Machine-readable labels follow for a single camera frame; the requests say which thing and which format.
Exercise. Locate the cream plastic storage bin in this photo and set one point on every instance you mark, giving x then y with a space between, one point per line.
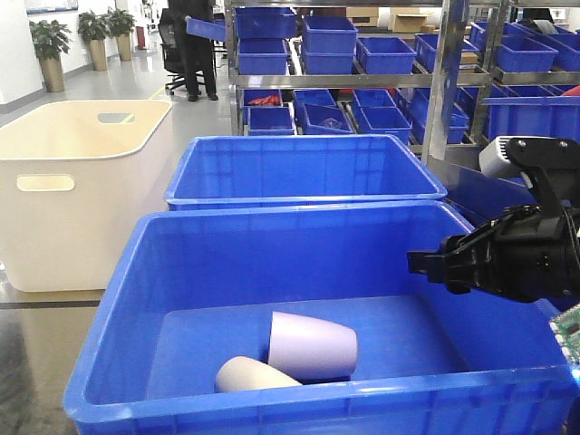
76 176

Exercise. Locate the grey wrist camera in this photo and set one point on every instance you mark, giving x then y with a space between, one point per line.
495 163

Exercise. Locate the beige plastic cup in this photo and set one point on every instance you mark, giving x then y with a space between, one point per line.
242 373

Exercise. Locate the metal shelf with blue bins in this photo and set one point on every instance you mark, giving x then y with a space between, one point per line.
334 80

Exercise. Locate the large blue bin rear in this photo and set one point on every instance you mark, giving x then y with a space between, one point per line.
267 171

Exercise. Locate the lavender plastic cup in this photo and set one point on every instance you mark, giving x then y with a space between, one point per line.
307 348

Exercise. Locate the potted plant in gold pot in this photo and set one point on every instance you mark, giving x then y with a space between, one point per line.
50 39

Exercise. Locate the black office chair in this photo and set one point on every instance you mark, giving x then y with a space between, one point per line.
170 53

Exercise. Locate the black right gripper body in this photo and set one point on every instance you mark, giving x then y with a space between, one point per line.
535 248

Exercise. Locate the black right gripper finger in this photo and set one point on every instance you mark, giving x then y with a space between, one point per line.
461 263

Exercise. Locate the blue bin at right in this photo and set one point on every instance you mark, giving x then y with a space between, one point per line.
555 117

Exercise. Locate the large blue bin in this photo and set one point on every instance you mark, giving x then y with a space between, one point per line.
193 289
267 171

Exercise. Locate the person in black clothes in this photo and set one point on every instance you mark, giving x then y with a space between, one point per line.
195 52

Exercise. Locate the large blue bin front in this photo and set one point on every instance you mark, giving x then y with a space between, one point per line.
193 289

